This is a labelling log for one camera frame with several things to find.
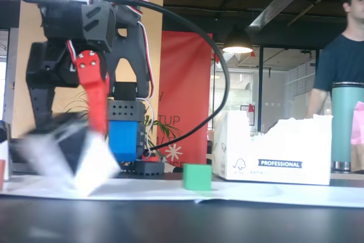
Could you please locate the pink paper bag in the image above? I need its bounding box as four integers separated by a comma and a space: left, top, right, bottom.
350, 102, 364, 174

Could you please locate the red banner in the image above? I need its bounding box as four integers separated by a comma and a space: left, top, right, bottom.
156, 30, 213, 170

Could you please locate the black pendant lamp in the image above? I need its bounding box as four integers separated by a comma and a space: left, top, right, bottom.
222, 25, 254, 54

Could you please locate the black hard case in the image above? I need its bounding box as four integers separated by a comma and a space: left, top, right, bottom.
8, 137, 40, 174

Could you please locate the teal tumbler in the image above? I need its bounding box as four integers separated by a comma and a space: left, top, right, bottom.
331, 81, 364, 171

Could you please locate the white torn cardboard carton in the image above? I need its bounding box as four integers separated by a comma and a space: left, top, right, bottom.
213, 111, 333, 186

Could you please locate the long white paper strip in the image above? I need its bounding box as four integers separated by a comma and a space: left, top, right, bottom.
0, 174, 364, 208

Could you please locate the thick black camera cable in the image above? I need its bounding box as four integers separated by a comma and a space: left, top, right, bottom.
104, 0, 231, 153

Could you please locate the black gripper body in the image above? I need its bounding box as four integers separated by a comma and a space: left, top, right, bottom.
25, 2, 117, 89

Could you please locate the person in dark t-shirt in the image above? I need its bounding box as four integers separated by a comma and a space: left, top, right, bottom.
306, 0, 364, 118

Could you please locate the green potted plant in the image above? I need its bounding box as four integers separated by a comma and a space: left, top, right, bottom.
62, 92, 183, 153

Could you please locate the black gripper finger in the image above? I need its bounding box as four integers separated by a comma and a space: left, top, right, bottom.
26, 82, 57, 133

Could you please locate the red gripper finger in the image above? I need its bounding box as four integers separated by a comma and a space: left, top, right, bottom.
75, 50, 111, 138

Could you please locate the green cube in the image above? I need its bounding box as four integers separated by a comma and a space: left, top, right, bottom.
183, 164, 213, 191

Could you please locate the orange cube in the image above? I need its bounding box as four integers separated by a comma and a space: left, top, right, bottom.
0, 159, 6, 190

